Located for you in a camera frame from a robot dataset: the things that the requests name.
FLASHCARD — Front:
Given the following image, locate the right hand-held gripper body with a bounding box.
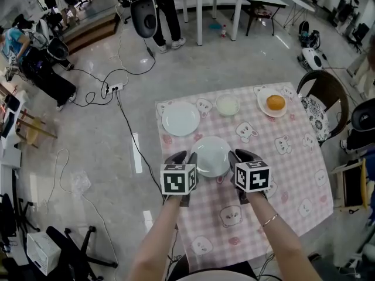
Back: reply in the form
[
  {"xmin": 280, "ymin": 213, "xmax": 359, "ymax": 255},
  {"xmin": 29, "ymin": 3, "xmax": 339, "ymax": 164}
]
[{"xmin": 229, "ymin": 153, "xmax": 272, "ymax": 206}]

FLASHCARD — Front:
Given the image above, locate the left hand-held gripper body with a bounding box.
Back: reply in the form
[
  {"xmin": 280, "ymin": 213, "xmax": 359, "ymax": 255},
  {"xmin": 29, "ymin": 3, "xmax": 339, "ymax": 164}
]
[{"xmin": 159, "ymin": 156, "xmax": 200, "ymax": 208}]

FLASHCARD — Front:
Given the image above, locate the large white plate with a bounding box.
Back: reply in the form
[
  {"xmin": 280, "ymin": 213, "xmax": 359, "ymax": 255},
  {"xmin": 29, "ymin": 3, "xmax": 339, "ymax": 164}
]
[
  {"xmin": 161, "ymin": 101, "xmax": 202, "ymax": 137},
  {"xmin": 190, "ymin": 136, "xmax": 233, "ymax": 179}
]

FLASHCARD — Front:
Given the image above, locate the small white plate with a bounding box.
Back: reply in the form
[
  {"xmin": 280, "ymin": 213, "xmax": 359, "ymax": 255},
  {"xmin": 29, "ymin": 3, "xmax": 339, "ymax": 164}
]
[{"xmin": 257, "ymin": 88, "xmax": 288, "ymax": 118}]

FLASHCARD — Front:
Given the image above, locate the person's left forearm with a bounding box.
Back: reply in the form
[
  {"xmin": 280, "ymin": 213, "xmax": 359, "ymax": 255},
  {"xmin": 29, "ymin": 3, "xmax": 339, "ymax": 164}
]
[{"xmin": 125, "ymin": 196, "xmax": 185, "ymax": 281}]

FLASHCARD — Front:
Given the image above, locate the person's right forearm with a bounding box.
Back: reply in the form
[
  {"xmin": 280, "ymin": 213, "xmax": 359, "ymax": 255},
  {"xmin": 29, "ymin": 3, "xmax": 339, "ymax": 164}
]
[{"xmin": 245, "ymin": 191, "xmax": 321, "ymax": 281}]

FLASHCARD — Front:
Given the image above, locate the pink checked tablecloth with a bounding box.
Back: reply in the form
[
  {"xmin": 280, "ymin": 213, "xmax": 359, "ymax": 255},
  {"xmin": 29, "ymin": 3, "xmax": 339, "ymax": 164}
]
[{"xmin": 155, "ymin": 81, "xmax": 335, "ymax": 272}]

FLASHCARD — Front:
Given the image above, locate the white bowl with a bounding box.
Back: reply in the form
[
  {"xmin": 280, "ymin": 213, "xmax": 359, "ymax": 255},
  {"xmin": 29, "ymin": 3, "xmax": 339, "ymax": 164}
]
[{"xmin": 215, "ymin": 93, "xmax": 241, "ymax": 116}]

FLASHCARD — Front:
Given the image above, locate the orange round bun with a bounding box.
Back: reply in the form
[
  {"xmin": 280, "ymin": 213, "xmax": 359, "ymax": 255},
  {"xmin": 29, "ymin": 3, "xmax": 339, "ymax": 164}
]
[{"xmin": 266, "ymin": 94, "xmax": 287, "ymax": 111}]

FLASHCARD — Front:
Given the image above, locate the floral seat cushion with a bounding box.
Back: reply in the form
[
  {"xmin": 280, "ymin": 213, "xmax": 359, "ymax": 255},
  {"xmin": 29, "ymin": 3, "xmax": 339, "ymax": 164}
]
[{"xmin": 301, "ymin": 95, "xmax": 331, "ymax": 143}]

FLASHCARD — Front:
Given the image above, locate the white power strip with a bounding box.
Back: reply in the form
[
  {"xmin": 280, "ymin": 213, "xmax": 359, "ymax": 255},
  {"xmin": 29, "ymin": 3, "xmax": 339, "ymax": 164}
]
[{"xmin": 103, "ymin": 81, "xmax": 125, "ymax": 95}]

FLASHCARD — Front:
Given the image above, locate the clear plastic bag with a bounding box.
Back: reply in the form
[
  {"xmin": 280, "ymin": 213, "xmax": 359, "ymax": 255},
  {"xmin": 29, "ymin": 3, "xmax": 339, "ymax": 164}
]
[{"xmin": 71, "ymin": 170, "xmax": 92, "ymax": 193}]

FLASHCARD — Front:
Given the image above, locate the brown wicker chair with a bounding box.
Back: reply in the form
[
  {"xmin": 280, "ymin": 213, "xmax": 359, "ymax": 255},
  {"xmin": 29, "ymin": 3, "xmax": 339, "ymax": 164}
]
[{"xmin": 296, "ymin": 69, "xmax": 350, "ymax": 146}]

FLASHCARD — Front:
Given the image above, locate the person's white shirt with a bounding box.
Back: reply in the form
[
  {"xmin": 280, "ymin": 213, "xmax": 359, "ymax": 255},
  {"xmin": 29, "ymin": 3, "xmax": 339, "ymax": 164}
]
[{"xmin": 173, "ymin": 269, "xmax": 264, "ymax": 281}]

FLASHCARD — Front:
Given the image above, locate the white floor robot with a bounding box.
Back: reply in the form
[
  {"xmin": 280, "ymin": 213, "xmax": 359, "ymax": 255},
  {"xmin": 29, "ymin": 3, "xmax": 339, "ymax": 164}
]
[{"xmin": 297, "ymin": 47, "xmax": 325, "ymax": 70}]

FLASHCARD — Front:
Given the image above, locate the black office chair base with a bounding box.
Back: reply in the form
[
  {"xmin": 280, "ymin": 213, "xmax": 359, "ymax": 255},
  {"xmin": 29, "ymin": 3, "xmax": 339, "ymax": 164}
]
[{"xmin": 46, "ymin": 225, "xmax": 118, "ymax": 281}]

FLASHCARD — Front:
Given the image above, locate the dark wooden chair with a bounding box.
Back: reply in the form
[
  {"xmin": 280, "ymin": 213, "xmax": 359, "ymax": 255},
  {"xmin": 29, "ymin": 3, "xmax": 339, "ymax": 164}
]
[{"xmin": 244, "ymin": 0, "xmax": 277, "ymax": 37}]

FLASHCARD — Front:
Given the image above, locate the wooden stool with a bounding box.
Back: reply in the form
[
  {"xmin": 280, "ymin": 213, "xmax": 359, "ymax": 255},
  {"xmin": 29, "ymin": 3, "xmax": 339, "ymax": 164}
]
[{"xmin": 15, "ymin": 109, "xmax": 59, "ymax": 149}]

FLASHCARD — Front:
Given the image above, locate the black and white robot shell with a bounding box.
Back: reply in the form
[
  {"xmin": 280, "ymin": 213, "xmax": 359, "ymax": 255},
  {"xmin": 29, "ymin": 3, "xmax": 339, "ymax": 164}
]
[{"xmin": 129, "ymin": 0, "xmax": 159, "ymax": 39}]

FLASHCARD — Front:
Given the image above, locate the white storage basket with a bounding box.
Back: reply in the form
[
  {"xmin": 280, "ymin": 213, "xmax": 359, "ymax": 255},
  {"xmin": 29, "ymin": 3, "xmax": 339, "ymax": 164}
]
[{"xmin": 26, "ymin": 231, "xmax": 62, "ymax": 276}]

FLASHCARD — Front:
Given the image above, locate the white round side table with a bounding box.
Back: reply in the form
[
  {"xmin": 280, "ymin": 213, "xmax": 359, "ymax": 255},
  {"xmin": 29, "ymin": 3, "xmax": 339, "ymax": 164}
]
[{"xmin": 283, "ymin": 0, "xmax": 316, "ymax": 29}]

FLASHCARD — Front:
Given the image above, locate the thin gold bracelet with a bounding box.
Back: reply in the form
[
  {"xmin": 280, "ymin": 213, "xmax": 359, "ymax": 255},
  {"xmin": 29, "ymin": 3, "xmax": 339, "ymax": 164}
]
[{"xmin": 261, "ymin": 213, "xmax": 279, "ymax": 228}]

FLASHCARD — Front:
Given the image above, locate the black power cable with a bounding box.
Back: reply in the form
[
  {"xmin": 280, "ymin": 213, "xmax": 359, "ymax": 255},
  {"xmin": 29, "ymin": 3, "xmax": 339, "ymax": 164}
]
[{"xmin": 115, "ymin": 90, "xmax": 165, "ymax": 199}]

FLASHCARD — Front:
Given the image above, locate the light wooden frame chair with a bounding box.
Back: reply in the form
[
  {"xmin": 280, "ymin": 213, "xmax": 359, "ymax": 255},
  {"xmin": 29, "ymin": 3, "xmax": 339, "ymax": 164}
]
[{"xmin": 330, "ymin": 157, "xmax": 370, "ymax": 213}]

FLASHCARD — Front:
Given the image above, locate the white floor cable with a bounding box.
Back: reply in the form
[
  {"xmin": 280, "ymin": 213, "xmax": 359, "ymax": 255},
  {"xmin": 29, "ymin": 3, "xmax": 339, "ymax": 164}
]
[{"xmin": 43, "ymin": 148, "xmax": 118, "ymax": 269}]

